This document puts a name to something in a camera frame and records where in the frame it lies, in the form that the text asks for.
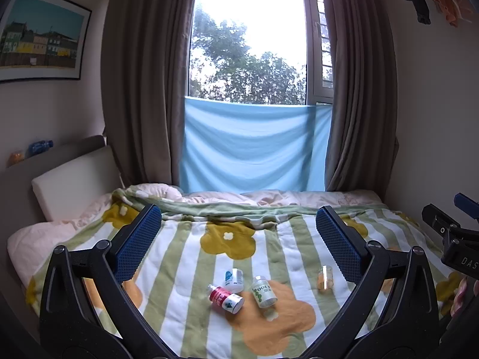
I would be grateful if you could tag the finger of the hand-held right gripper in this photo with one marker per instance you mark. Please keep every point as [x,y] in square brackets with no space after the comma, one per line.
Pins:
[467,205]
[438,221]

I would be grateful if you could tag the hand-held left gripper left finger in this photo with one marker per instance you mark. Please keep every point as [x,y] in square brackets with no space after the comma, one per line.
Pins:
[137,245]

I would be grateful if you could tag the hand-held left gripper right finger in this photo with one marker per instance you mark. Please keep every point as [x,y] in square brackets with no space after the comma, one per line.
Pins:
[339,246]

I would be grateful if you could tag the small clear glass cup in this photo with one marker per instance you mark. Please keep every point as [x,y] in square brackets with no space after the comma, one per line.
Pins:
[325,277]

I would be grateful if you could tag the person's right hand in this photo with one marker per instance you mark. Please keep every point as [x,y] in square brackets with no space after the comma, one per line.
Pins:
[464,299]

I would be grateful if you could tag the striped floral blanket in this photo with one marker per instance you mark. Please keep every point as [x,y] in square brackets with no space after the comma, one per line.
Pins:
[179,254]

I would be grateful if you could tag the white headboard cushion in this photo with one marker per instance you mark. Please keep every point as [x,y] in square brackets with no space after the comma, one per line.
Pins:
[75,183]

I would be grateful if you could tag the clear bottle green label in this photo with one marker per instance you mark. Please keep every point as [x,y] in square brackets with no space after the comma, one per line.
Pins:
[264,292]

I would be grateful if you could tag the small clear cap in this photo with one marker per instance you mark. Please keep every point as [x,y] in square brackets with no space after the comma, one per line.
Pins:
[271,315]

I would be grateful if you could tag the pale pink duvet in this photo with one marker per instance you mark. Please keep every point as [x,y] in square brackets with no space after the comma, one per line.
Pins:
[41,239]

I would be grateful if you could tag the red label bottle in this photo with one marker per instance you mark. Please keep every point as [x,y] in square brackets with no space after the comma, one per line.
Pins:
[224,298]

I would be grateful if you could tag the white bottle blue label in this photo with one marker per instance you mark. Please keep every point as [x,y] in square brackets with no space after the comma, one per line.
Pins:
[234,279]

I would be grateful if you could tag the grey bed headboard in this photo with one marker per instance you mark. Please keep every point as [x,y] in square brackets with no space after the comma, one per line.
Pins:
[15,190]

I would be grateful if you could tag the light blue cloth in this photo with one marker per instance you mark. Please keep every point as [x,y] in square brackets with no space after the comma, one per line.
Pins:
[250,146]

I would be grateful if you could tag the blue plastic bottle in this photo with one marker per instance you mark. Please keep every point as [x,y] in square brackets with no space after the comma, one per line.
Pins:
[39,148]

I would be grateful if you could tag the orange jar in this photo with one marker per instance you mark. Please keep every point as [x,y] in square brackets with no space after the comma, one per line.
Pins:
[17,158]

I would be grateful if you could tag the brown curtain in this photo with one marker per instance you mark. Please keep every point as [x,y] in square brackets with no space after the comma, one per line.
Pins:
[359,89]
[146,82]

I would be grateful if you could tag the window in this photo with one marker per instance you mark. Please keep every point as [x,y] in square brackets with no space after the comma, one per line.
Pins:
[247,37]

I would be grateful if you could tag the framed houses picture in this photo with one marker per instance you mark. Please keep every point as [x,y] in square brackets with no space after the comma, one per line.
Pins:
[41,33]

